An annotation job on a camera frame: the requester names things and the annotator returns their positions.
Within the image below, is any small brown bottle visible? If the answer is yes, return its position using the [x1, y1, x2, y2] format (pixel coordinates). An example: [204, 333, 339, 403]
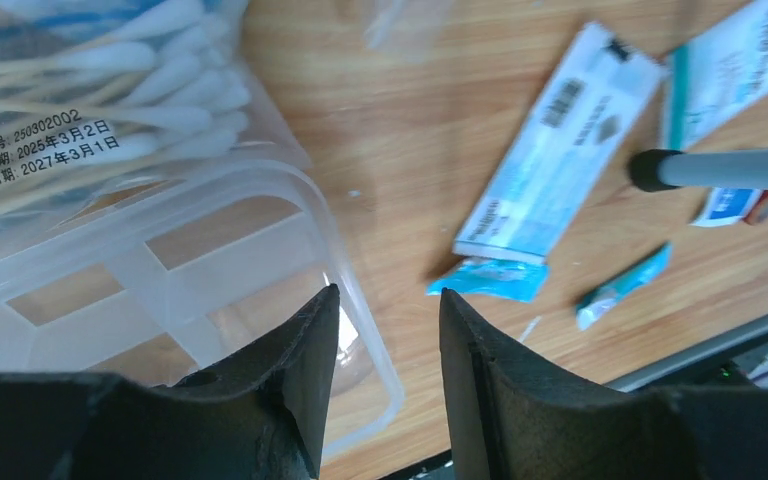
[742, 190, 768, 225]

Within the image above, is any long white teal packet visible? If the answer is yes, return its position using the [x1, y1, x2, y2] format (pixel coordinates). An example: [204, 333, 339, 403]
[426, 21, 664, 302]

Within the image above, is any blue square alcohol pad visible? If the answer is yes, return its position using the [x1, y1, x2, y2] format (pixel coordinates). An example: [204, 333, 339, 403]
[690, 188, 762, 228]

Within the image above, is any grey tripod stand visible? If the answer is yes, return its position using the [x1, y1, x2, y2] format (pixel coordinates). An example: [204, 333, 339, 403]
[627, 149, 768, 192]

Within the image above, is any small teal tube sachet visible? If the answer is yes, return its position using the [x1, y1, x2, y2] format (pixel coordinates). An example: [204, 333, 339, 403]
[576, 242, 672, 331]

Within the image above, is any clear compartment tray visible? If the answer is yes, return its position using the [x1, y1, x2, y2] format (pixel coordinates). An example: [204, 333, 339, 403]
[0, 160, 405, 458]

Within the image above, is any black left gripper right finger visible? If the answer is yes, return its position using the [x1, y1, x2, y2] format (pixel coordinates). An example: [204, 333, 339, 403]
[438, 288, 768, 480]

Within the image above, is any cotton swab bag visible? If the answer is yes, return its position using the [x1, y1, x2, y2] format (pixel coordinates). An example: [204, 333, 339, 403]
[0, 1, 309, 234]

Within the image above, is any teal white wipe packet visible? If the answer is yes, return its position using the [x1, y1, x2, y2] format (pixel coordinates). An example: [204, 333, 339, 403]
[659, 1, 768, 151]

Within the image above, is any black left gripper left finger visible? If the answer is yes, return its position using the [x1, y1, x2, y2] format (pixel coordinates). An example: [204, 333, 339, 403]
[0, 285, 340, 479]

